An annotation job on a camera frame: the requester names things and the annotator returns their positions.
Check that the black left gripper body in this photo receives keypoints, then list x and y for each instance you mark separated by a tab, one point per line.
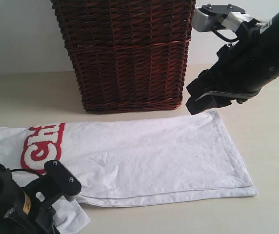
27	210

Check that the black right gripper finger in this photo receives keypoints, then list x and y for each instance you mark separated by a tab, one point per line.
219	99
199	86

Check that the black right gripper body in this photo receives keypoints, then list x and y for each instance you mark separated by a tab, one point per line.
250	58

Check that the white t-shirt with red lettering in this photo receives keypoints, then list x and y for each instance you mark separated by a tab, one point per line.
132	163

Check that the dark brown wicker basket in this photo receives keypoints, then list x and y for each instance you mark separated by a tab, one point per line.
128	55

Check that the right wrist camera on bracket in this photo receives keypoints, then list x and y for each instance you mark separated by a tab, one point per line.
220	17

